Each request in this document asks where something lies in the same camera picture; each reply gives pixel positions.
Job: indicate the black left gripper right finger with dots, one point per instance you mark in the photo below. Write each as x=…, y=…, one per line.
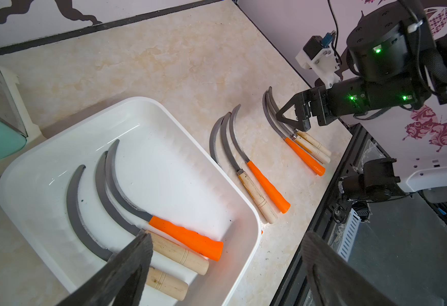
x=332, y=281

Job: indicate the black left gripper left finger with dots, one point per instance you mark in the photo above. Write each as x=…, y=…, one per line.
x=121, y=281

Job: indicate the white vented cable duct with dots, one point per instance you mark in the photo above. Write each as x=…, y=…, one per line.
x=349, y=235

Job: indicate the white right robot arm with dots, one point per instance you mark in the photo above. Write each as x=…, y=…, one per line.
x=396, y=62

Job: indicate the wooden handle sickle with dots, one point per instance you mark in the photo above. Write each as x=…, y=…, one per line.
x=167, y=284
x=266, y=211
x=274, y=109
x=161, y=245
x=308, y=143

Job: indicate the white plastic storage tray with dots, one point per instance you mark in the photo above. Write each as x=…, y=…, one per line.
x=160, y=168

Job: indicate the black base frame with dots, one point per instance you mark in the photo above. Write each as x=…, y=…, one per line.
x=401, y=244

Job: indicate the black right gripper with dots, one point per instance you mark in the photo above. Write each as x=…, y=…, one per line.
x=352, y=96

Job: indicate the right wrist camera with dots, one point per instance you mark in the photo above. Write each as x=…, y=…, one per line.
x=320, y=56

